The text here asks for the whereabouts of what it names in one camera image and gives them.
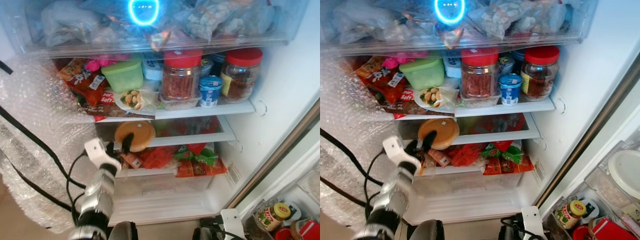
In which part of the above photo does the narrow white fridge shelf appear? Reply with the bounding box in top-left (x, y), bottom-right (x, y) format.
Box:
top-left (397, 113), bottom-right (541, 146)
top-left (97, 117), bottom-right (237, 149)

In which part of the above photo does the wide white fridge shelf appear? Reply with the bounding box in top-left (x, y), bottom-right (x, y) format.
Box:
top-left (94, 100), bottom-right (256, 123)
top-left (394, 97), bottom-right (556, 120)

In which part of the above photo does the white open fridge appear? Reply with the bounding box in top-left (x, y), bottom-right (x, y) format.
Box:
top-left (0, 0), bottom-right (321, 240)
top-left (320, 0), bottom-right (640, 240)

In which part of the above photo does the small brown snack packet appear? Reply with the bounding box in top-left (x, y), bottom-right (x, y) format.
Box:
top-left (427, 148), bottom-right (454, 169)
top-left (120, 151), bottom-right (144, 170)

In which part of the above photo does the plain red food bag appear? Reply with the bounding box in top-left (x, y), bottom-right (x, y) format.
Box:
top-left (447, 143), bottom-right (484, 168)
top-left (139, 145), bottom-right (177, 170)

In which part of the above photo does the wrapped plate of food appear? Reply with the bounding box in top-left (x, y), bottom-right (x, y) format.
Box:
top-left (114, 89), bottom-right (159, 114)
top-left (413, 86), bottom-right (459, 112)

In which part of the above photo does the clear crisper drawer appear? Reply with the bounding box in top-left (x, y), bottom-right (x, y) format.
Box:
top-left (107, 167), bottom-right (228, 226)
top-left (404, 164), bottom-right (537, 225)

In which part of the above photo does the yellow-lid sauce jar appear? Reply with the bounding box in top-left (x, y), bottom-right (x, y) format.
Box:
top-left (255, 202), bottom-right (292, 232)
top-left (553, 199), bottom-right (587, 230)

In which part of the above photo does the orange food packet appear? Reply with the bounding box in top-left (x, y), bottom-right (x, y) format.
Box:
top-left (482, 155), bottom-right (535, 176)
top-left (174, 158), bottom-right (228, 179)

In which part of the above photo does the flat clear plastic container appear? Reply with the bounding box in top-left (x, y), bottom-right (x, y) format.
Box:
top-left (158, 92), bottom-right (202, 111)
top-left (458, 91), bottom-right (503, 110)

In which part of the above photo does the green plastic food box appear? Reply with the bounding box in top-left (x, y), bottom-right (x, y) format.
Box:
top-left (101, 60), bottom-right (145, 94)
top-left (399, 58), bottom-right (446, 91)

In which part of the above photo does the green food packet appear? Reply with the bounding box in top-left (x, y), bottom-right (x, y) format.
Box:
top-left (174, 143), bottom-right (219, 166)
top-left (482, 140), bottom-right (525, 165)

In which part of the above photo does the red printed snack bag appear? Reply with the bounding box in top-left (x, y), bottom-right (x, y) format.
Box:
top-left (354, 55), bottom-right (409, 106)
top-left (57, 58), bottom-right (109, 109)

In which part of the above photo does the white blue carton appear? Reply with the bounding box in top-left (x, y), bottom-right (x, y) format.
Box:
top-left (141, 54), bottom-right (165, 81)
top-left (442, 52), bottom-right (464, 79)

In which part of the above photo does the clear bubble wrap sheet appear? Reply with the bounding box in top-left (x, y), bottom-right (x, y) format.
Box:
top-left (320, 50), bottom-right (417, 231)
top-left (0, 54), bottom-right (117, 234)

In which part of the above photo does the red-lid jar of chilli flakes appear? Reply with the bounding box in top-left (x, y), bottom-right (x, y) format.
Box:
top-left (460, 47), bottom-right (503, 101)
top-left (161, 49), bottom-right (204, 103)

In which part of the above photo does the grey black robot leg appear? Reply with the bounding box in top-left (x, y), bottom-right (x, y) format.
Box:
top-left (107, 221), bottom-right (139, 240)
top-left (407, 219), bottom-right (446, 240)

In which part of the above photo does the pink plastic bag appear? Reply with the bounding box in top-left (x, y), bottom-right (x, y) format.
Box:
top-left (382, 52), bottom-right (417, 70)
top-left (85, 55), bottom-right (119, 72)

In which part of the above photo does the blue white yoghurt cup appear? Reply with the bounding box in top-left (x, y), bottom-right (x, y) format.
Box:
top-left (199, 75), bottom-right (224, 109)
top-left (499, 74), bottom-right (524, 107)

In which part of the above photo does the red carton box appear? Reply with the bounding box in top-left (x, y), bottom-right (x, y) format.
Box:
top-left (298, 219), bottom-right (321, 240)
top-left (589, 217), bottom-right (639, 240)

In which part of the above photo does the clear box with white lid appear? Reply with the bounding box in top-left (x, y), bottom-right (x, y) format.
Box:
top-left (584, 142), bottom-right (640, 217)

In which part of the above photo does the clear drawer of frozen bags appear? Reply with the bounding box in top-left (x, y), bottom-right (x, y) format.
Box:
top-left (0, 0), bottom-right (309, 57)
top-left (320, 0), bottom-right (598, 55)

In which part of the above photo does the red-lid jar with yellow label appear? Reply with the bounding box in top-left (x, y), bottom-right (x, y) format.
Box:
top-left (520, 45), bottom-right (561, 103)
top-left (220, 47), bottom-right (264, 104)

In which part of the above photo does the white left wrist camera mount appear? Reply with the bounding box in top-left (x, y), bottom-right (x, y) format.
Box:
top-left (84, 138), bottom-right (121, 174)
top-left (382, 136), bottom-right (422, 174)

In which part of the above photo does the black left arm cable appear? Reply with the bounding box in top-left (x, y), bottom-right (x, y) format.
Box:
top-left (65, 151), bottom-right (90, 227)
top-left (363, 149), bottom-right (388, 221)

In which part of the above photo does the long black hanging cable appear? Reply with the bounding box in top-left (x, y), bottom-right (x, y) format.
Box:
top-left (320, 127), bottom-right (387, 207)
top-left (0, 60), bottom-right (87, 212)

